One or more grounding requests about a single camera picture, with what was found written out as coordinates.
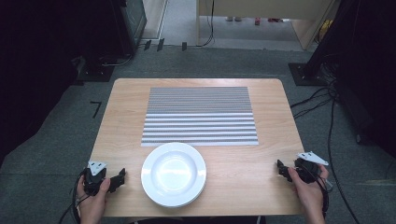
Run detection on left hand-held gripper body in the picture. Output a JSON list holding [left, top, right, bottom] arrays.
[[83, 160, 108, 197]]

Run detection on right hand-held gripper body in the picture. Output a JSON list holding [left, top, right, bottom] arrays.
[[293, 150, 330, 185]]

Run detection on person's right hand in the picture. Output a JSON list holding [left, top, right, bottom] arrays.
[[287, 164, 330, 216]]

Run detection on person's left hand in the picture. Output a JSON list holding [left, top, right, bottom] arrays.
[[76, 175, 112, 218]]

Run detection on white plate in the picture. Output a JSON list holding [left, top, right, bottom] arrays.
[[140, 142, 207, 209]]

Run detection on black stand base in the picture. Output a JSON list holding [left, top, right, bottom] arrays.
[[288, 62, 329, 87], [76, 55, 116, 84]]

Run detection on grey striped placemat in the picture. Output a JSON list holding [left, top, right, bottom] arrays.
[[140, 86, 260, 147]]

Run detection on dark glass cabinet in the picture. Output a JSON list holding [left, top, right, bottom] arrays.
[[118, 0, 148, 58]]

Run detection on light wooden desk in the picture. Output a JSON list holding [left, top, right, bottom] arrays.
[[195, 0, 339, 51]]

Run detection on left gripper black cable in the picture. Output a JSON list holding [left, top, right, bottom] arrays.
[[58, 169, 90, 224]]

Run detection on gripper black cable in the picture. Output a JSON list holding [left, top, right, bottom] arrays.
[[311, 169, 333, 220], [58, 169, 90, 224]]

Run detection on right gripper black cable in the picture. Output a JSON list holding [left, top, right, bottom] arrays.
[[311, 169, 333, 220]]

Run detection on black floor cables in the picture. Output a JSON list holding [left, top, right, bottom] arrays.
[[290, 54, 362, 224]]

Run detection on yellow cable bundle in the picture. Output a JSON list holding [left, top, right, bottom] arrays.
[[318, 20, 334, 43]]

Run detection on black hanging cable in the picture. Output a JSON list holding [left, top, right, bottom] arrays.
[[196, 0, 217, 49]]

